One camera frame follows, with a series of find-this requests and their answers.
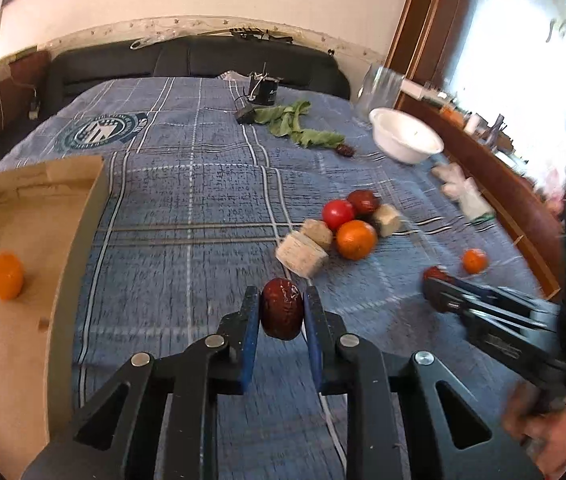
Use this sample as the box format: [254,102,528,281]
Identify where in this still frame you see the dark bottle on sideboard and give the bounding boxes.
[483,114,504,152]

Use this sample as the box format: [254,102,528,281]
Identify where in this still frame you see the red tomato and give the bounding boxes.
[322,200,356,232]

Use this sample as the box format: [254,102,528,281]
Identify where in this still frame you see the small dark red date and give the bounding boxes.
[259,278,305,341]

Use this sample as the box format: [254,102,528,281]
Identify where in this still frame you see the orange tangerine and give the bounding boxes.
[461,248,489,275]
[335,220,377,261]
[0,252,25,301]

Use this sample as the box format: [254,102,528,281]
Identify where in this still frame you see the clear glass jar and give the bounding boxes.
[353,63,405,122]

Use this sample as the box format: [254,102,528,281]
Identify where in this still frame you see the dark red jujube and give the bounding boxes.
[347,190,381,218]

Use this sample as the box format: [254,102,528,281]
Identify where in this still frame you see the green leafy vegetable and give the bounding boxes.
[254,101,345,148]

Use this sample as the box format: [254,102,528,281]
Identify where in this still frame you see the large wrinkled red date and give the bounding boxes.
[422,266,456,284]

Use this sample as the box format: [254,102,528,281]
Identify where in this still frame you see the white work glove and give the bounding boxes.
[432,162,495,223]

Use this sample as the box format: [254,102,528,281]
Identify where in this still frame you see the person's right hand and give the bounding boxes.
[501,382,566,479]

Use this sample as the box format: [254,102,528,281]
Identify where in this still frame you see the wooden sideboard cabinet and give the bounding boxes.
[398,96,564,300]

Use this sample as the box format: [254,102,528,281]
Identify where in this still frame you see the dried date near leaves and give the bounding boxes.
[335,144,356,157]

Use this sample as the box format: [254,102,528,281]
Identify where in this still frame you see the small black device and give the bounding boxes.
[247,73,279,106]

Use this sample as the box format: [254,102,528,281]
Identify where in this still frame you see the white bowl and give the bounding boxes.
[369,107,445,165]

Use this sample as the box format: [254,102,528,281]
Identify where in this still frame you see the black sofa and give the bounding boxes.
[40,36,350,118]

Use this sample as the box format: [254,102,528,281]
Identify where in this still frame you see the blue plaid tablecloth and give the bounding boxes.
[0,77,539,479]

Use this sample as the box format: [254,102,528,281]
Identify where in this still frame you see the brown cardboard tray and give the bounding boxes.
[0,156,108,479]

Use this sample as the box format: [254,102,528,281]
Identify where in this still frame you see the white long box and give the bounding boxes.
[400,78,448,103]

